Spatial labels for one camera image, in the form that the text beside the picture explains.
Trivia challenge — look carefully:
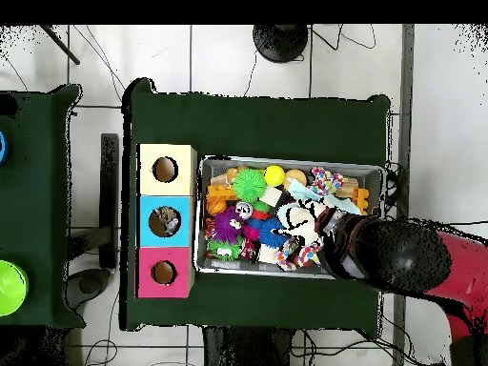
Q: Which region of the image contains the shallow clear mesh bin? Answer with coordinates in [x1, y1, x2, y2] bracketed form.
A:
[193, 155, 385, 282]

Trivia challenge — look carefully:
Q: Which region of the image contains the blue spiky rubber ball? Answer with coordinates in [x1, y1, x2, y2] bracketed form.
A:
[254, 216, 290, 250]

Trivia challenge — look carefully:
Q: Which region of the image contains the large colourful dotted cloth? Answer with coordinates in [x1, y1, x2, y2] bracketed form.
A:
[275, 240, 325, 273]

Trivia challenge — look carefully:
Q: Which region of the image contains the black pole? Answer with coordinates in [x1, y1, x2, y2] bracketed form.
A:
[39, 24, 81, 66]

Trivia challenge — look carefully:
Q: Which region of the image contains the silver crushed can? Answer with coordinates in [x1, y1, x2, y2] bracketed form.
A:
[156, 209, 183, 235]

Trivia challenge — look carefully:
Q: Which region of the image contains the green cloth side table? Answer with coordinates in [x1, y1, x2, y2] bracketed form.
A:
[0, 83, 83, 329]

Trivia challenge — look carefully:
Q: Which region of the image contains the grey round stand foot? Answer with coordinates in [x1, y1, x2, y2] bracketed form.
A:
[64, 268, 112, 306]

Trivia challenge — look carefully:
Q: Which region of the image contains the orange toy building block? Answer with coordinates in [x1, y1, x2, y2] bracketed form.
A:
[207, 185, 239, 216]

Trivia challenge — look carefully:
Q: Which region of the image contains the tan orange ball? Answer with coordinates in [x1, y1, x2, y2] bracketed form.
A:
[285, 168, 308, 188]

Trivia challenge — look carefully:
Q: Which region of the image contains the dark green table cloth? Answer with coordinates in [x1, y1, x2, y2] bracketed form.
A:
[121, 75, 394, 336]

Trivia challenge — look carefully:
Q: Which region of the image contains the green toy with white eyes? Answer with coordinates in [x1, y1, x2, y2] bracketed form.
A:
[209, 240, 244, 262]

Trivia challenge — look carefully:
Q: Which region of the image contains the small colourful dotted cloth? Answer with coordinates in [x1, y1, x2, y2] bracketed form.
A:
[311, 167, 344, 196]

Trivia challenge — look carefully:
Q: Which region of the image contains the purple spiky ball with eyes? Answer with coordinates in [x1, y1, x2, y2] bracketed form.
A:
[210, 209, 245, 245]

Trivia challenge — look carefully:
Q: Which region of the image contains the green round bowl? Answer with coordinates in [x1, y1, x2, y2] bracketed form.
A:
[0, 259, 31, 317]

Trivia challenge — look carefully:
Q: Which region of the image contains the small orange plastic toy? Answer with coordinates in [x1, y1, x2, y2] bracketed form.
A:
[352, 187, 371, 214]

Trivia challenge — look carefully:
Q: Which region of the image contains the black panel stand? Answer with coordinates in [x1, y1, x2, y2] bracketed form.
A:
[100, 132, 121, 268]

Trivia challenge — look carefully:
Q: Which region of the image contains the green spiky rubber ball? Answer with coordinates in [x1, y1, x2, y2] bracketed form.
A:
[233, 167, 269, 202]

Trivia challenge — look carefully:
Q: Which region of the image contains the black round stand base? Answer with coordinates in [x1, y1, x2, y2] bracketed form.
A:
[253, 24, 310, 64]

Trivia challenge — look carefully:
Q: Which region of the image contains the wooden box with three holes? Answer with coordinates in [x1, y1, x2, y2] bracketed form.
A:
[135, 143, 198, 298]

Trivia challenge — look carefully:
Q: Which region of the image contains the yellow ball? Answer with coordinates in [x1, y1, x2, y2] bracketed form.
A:
[263, 164, 286, 188]

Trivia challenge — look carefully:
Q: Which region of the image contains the black cable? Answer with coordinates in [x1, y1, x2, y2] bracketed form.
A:
[441, 218, 488, 229]

